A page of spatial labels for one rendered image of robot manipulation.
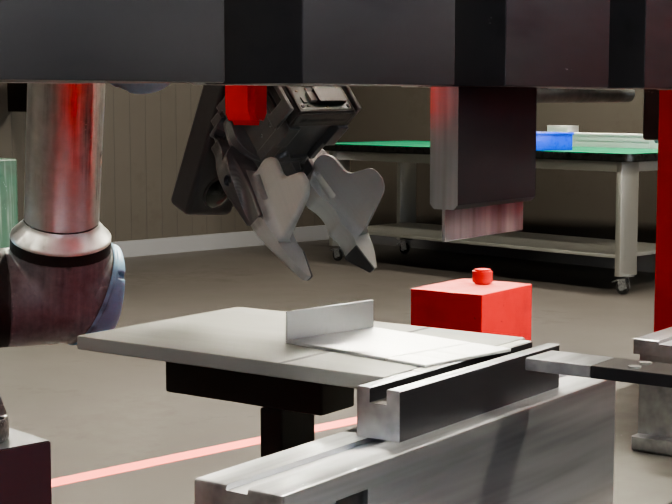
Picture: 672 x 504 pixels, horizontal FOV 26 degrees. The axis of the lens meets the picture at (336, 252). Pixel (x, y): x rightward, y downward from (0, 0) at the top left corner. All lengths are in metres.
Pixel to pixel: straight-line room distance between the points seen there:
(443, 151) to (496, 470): 0.20
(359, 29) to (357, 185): 0.32
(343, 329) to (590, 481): 0.20
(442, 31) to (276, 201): 0.25
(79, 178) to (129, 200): 9.18
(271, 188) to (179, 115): 10.05
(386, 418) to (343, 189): 0.26
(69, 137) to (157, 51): 1.00
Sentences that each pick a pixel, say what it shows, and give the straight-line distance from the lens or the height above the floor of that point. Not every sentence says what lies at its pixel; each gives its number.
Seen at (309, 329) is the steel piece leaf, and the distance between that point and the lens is 1.02.
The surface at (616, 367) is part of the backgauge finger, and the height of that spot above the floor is 1.00.
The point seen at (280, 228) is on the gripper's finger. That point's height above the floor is 1.08.
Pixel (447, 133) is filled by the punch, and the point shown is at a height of 1.15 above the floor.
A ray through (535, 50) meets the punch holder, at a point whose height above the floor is 1.20.
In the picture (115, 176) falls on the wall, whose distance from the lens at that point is 10.75.
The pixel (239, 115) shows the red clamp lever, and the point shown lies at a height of 1.16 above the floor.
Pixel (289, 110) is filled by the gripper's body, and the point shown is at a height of 1.16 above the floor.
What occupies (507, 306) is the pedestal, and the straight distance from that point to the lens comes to 2.84.
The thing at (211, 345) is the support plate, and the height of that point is 1.00.
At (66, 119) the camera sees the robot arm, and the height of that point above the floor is 1.14.
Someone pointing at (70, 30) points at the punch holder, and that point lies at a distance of 0.59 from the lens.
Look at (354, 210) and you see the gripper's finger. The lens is 1.06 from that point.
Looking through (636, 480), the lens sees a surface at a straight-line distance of 1.16.
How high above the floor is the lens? 1.17
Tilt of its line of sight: 6 degrees down
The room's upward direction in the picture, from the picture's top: straight up
